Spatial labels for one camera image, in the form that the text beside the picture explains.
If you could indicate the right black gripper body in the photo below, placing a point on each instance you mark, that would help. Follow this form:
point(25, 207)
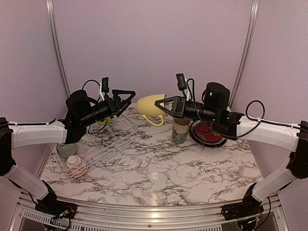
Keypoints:
point(181, 111)

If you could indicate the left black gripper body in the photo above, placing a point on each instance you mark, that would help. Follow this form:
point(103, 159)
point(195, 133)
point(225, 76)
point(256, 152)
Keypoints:
point(114, 109)

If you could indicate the green patterned tall mug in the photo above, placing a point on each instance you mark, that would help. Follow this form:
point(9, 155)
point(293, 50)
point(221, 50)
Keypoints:
point(180, 130)

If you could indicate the lime green bowl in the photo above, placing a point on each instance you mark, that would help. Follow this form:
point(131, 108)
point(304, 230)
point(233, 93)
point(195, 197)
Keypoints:
point(105, 121)

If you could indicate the yellow mug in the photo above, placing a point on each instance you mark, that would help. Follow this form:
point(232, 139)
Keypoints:
point(146, 108)

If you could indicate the black rimmed beige plate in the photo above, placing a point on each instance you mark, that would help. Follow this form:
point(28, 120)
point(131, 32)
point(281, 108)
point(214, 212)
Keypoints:
point(197, 140)

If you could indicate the pale green cup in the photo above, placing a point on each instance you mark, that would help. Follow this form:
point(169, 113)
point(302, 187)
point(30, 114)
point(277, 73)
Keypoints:
point(66, 150)

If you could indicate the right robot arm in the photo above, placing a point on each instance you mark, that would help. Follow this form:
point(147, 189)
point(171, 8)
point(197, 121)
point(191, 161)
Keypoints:
point(231, 125)

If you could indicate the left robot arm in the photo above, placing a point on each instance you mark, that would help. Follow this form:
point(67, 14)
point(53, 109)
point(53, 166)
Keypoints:
point(82, 111)

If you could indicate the pink white small bowl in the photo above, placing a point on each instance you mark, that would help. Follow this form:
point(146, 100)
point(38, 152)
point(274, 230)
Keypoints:
point(76, 166)

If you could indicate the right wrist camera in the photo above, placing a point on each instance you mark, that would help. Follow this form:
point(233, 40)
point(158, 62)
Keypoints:
point(182, 85)

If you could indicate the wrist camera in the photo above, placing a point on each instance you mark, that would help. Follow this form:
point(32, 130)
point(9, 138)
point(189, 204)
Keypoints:
point(182, 85)
point(104, 88)

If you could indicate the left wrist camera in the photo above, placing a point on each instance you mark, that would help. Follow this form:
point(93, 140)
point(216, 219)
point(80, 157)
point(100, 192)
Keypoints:
point(104, 88)

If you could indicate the white wire dish rack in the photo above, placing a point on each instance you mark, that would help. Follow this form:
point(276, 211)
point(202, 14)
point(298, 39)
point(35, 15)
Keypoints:
point(102, 144)

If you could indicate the front aluminium rail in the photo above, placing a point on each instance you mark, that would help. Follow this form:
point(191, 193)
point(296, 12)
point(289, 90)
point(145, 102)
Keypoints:
point(91, 216)

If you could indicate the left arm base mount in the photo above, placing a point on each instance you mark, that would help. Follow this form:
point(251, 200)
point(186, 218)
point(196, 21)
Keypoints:
point(58, 209)

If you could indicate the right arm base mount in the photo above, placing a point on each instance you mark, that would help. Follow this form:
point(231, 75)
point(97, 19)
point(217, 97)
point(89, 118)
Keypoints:
point(247, 212)

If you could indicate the left aluminium frame post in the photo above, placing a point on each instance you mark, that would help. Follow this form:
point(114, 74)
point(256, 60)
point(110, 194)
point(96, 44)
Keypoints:
point(56, 46)

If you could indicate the aluminium frame post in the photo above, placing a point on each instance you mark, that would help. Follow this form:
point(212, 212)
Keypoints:
point(246, 50)
point(56, 46)

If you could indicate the right aluminium frame post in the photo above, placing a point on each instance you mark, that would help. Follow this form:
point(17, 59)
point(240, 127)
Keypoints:
point(246, 50)

